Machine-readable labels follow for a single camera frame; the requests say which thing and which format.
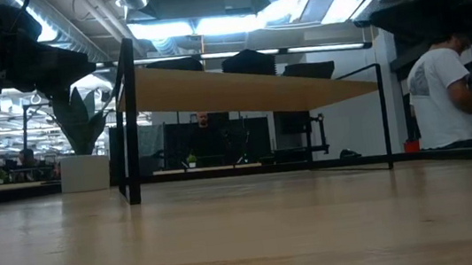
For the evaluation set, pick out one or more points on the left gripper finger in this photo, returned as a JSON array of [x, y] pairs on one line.
[[70, 66]]

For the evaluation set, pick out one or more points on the wooden shelf black metal frame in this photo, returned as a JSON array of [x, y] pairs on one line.
[[240, 92]]

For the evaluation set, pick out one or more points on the artificial green snake plant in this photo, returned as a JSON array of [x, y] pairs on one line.
[[79, 123]]

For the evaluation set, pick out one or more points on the black metal pole stand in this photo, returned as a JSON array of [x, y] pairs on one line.
[[25, 138]]

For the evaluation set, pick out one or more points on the white plant pot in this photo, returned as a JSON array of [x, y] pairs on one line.
[[84, 172]]

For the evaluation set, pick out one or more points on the grey hanging cloth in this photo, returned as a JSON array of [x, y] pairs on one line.
[[150, 144]]

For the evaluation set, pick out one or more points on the wooden workbench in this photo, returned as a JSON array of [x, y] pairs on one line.
[[204, 169]]

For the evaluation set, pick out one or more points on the black partition panel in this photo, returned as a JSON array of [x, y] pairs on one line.
[[245, 136]]

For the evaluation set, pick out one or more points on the black computer monitor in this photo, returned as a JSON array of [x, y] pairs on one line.
[[292, 121]]

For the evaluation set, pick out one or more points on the black standing desk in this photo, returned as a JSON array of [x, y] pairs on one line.
[[300, 151]]

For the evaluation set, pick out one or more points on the long linear light fixture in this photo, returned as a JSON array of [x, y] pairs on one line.
[[320, 47]]

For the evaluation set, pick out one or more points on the red container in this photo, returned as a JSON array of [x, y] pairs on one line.
[[411, 146]]

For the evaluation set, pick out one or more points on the ribbed silver air duct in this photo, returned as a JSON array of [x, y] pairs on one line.
[[73, 35]]

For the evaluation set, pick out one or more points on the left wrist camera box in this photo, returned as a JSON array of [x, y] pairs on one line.
[[20, 21]]

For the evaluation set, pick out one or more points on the black aluminium frame rail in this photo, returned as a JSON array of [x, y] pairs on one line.
[[222, 172]]

